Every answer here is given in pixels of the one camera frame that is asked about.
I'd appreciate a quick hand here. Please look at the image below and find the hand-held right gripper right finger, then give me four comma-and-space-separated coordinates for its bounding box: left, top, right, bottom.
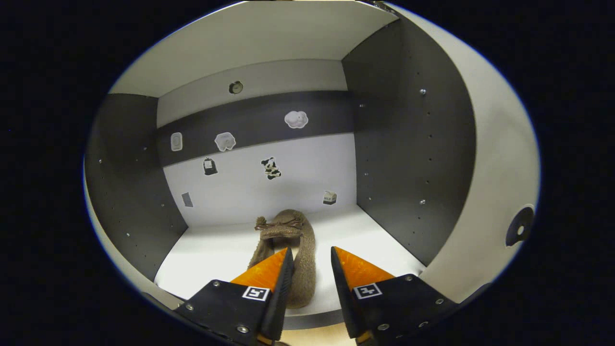
330, 246, 458, 346

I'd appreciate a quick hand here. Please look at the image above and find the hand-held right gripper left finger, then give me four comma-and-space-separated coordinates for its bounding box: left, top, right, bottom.
173, 247, 295, 346

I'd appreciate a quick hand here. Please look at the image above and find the brown fuzzy shoe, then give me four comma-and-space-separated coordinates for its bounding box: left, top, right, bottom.
247, 209, 318, 309

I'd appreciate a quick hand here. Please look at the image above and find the white shoe cabinet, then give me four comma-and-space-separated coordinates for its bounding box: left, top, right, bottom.
84, 0, 541, 332

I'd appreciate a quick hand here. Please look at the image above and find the white cabinet door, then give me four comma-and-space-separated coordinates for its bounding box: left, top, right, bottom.
380, 2, 542, 304
83, 154, 185, 310

